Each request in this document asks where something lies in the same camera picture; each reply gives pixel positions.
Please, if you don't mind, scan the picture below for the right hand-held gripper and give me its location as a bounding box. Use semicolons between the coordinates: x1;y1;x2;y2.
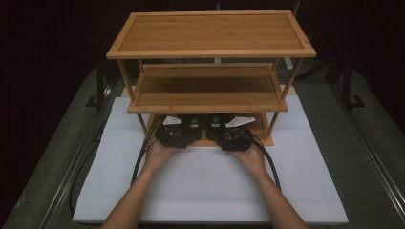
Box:
219;115;257;153

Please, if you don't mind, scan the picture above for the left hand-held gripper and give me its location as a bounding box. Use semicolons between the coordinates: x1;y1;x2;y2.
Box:
154;115;192;150

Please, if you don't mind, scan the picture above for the three-tier wooden shelf rack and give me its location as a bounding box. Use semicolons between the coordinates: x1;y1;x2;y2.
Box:
105;10;318;148

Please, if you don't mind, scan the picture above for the person's right hand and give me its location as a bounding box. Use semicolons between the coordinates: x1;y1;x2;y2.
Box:
230;143;267;178

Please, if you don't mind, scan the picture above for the person's left hand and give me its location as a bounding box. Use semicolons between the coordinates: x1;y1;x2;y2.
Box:
143;140;181;173

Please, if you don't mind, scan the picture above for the white foam board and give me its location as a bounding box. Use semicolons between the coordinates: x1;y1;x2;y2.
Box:
72;94;349;225

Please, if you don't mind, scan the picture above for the black metal stand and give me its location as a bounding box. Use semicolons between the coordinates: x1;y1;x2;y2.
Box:
341;58;367;112
85;58;112;112

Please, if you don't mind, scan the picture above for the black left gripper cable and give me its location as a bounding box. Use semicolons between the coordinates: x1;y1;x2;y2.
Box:
69;116;166;219

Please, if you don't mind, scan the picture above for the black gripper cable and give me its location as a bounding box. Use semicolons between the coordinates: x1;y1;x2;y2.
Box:
69;116;166;219
234;128;283;193

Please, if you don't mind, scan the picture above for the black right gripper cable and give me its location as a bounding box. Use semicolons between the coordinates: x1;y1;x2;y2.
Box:
234;128;283;193

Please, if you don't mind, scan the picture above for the aluminium frame rail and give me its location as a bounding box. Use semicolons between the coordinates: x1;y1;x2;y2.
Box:
330;81;405;221
37;85;113;229

